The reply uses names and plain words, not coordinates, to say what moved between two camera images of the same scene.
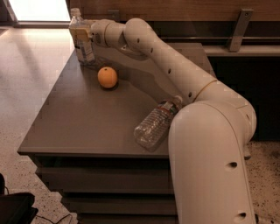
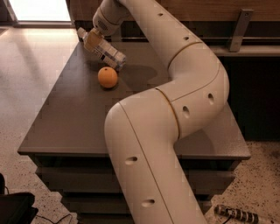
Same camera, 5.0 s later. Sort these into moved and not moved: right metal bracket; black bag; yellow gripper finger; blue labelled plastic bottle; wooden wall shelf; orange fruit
Moved: yellow gripper finger; blue labelled plastic bottle
Not moved: orange fruit; wooden wall shelf; right metal bracket; black bag
